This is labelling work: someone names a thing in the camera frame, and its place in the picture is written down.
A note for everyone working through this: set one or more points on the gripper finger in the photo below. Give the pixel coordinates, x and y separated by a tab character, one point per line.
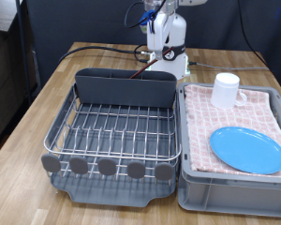
159	56

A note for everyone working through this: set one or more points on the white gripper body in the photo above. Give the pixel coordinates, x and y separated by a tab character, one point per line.
156	34

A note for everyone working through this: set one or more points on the brown wooden spoon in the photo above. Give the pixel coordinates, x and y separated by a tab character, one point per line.
143	69

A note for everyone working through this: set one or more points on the white mug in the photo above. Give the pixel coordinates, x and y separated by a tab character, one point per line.
224	93

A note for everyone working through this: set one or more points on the blue plate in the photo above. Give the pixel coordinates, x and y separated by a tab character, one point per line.
246	150

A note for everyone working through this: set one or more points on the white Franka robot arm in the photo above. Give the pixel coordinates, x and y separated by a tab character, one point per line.
178	34

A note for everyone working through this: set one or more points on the metal dish rack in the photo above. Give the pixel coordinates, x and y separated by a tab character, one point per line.
100	190

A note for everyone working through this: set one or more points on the dark grey utensil holder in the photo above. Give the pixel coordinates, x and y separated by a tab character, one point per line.
125	90

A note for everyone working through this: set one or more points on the pink checked towel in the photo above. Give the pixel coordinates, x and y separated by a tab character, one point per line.
199	125

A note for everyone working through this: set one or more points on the light grey panel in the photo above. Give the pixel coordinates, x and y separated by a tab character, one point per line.
3	14

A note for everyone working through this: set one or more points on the dark cabinet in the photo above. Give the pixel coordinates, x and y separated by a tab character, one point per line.
3	78

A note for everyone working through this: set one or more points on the grey plastic crate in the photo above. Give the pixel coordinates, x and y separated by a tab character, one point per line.
234	197

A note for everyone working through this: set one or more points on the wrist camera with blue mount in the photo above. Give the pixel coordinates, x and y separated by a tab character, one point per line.
147	17

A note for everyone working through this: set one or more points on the black metal post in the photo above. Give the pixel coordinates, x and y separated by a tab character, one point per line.
22	47

